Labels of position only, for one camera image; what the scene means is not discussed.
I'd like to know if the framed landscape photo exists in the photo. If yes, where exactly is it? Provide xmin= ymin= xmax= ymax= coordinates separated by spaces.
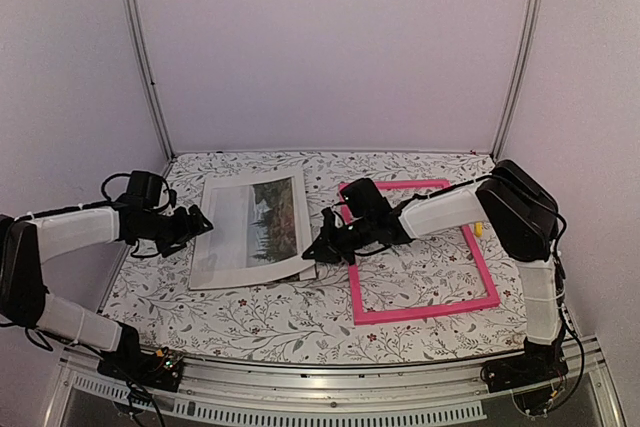
xmin=188 ymin=167 xmax=317 ymax=290

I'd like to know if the right aluminium corner post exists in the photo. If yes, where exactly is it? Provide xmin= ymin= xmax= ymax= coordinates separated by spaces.
xmin=490 ymin=0 xmax=542 ymax=161

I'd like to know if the aluminium corner post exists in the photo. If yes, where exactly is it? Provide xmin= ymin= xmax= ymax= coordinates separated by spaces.
xmin=122 ymin=0 xmax=176 ymax=162
xmin=490 ymin=0 xmax=542 ymax=161

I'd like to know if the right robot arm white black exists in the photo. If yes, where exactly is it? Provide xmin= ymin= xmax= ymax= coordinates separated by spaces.
xmin=302 ymin=159 xmax=566 ymax=383

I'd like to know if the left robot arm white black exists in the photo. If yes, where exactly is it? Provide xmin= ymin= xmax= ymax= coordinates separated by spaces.
xmin=1 ymin=170 xmax=213 ymax=381

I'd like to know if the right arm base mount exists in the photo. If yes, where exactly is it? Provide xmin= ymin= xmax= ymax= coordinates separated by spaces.
xmin=480 ymin=339 xmax=568 ymax=393

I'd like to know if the aluminium front rail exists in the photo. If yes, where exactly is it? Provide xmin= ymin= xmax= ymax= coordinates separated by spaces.
xmin=43 ymin=337 xmax=630 ymax=426

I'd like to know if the floral patterned table mat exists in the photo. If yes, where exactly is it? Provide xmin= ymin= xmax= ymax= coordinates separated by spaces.
xmin=103 ymin=226 xmax=562 ymax=364

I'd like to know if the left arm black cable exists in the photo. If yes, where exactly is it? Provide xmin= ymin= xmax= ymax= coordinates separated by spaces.
xmin=99 ymin=171 xmax=176 ymax=208

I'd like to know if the pink wooden photo frame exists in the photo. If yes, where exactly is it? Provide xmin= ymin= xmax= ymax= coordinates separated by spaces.
xmin=337 ymin=178 xmax=501 ymax=327

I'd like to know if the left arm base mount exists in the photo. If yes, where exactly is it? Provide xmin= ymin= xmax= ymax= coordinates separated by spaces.
xmin=97 ymin=324 xmax=184 ymax=392

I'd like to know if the left aluminium corner post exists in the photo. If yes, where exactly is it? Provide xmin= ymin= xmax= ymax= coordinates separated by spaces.
xmin=122 ymin=0 xmax=176 ymax=162

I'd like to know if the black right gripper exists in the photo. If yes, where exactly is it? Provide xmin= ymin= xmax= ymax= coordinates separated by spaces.
xmin=303 ymin=215 xmax=375 ymax=266

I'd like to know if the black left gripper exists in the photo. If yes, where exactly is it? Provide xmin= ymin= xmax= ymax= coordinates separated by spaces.
xmin=136 ymin=203 xmax=213 ymax=257

